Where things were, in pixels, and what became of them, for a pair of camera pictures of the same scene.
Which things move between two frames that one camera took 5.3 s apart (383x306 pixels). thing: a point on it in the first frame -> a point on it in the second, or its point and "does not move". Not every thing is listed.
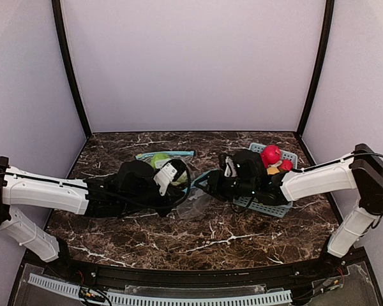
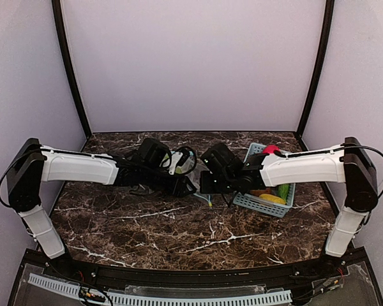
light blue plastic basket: [277, 210] does not move
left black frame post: [66, 54] does not move
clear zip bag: [195, 205] -> [195, 176]
